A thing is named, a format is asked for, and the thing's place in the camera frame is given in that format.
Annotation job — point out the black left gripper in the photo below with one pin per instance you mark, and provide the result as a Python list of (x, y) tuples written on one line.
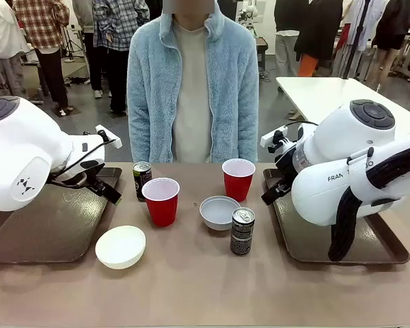
[(89, 179)]

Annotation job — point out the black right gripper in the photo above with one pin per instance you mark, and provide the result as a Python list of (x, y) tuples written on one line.
[(287, 167)]

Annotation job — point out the black Pepsi drink can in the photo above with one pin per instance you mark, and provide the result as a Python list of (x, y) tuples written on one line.
[(242, 235), (141, 181)]

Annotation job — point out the red plastic cup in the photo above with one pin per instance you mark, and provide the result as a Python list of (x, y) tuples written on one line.
[(238, 186), (161, 208)]

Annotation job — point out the white bowl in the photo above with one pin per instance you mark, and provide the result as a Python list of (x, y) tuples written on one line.
[(121, 247)]

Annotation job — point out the grey bowl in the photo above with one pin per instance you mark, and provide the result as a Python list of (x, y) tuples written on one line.
[(216, 213)]

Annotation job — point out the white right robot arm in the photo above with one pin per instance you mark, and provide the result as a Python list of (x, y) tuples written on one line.
[(328, 191)]

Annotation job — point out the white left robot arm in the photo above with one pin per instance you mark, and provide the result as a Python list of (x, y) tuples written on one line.
[(20, 147)]

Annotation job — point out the person's left forearm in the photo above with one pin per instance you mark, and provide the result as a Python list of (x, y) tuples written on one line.
[(247, 136)]

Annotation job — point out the person's right forearm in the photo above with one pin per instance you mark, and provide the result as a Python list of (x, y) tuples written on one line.
[(138, 136)]

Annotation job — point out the brown plastic tray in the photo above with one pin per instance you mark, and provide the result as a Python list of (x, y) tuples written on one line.
[(304, 239), (54, 225)]

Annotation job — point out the white table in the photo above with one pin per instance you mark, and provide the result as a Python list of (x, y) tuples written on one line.
[(314, 95)]

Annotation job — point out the person in blue fleece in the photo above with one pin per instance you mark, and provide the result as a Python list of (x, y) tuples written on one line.
[(191, 85)]

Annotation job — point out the bystander in beige trousers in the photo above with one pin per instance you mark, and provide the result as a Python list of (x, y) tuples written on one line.
[(287, 51)]

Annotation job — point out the bystander in dark trousers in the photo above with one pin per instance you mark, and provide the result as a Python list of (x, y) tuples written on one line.
[(89, 51)]

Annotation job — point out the bystander in blue plaid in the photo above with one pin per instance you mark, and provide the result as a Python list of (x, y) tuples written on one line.
[(118, 30)]

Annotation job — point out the bystander in orange trousers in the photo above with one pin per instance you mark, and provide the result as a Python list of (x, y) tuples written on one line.
[(319, 30)]

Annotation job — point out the black stand pole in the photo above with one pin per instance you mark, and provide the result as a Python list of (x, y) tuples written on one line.
[(356, 41)]

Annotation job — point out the bystander in red plaid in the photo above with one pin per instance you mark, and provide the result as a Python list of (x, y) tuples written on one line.
[(44, 30)]

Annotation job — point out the bystander in white top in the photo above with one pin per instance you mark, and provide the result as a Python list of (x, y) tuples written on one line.
[(1, 41)]

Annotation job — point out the hanging white coat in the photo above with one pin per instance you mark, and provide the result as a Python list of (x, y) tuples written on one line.
[(365, 20)]

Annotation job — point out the bystander in black shorts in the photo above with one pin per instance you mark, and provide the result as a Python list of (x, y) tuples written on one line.
[(393, 30)]

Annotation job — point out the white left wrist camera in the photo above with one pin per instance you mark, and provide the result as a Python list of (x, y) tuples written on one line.
[(114, 141)]

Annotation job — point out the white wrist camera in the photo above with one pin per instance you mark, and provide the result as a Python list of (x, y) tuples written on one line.
[(270, 136), (114, 141)]

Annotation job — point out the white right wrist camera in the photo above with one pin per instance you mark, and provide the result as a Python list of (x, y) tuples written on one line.
[(270, 136)]

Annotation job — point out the black camera tripod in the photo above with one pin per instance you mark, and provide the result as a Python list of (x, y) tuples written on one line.
[(71, 51)]

